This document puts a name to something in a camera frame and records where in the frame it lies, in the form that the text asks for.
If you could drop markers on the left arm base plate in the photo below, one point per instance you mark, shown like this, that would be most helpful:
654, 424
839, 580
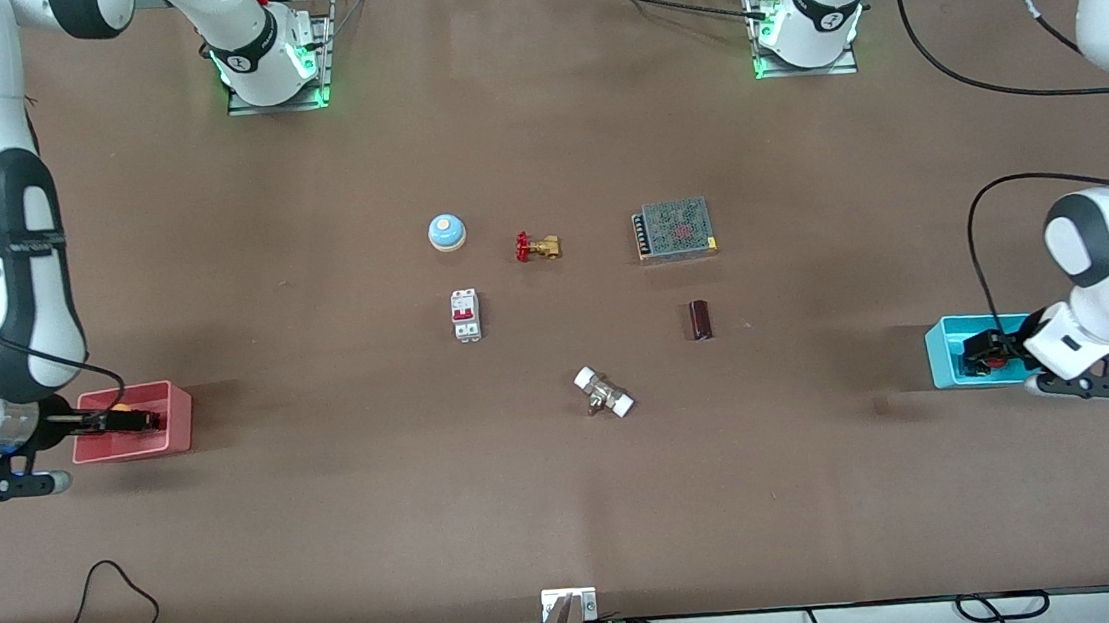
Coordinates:
854, 59

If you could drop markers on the pink plastic box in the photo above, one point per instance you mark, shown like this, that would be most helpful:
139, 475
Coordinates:
172, 415

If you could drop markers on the metal mesh power supply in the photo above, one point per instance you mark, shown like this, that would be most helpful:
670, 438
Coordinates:
676, 229

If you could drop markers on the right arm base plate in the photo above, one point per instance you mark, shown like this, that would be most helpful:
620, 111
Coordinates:
322, 66

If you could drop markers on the cyan plastic box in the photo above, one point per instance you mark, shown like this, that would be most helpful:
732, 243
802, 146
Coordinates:
945, 353

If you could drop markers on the metal fitting white caps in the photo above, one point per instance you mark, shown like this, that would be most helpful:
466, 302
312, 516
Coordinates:
604, 392

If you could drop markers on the white circuit breaker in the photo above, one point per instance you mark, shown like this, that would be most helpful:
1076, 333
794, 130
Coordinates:
465, 314

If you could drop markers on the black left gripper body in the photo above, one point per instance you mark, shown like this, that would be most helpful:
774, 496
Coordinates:
1003, 346

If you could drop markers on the blue dome bell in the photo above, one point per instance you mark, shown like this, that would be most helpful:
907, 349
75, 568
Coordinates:
446, 231

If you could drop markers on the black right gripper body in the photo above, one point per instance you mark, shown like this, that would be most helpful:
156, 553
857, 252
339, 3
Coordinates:
53, 427

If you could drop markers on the brown cylindrical capacitor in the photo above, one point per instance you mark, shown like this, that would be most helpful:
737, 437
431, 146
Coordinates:
701, 319

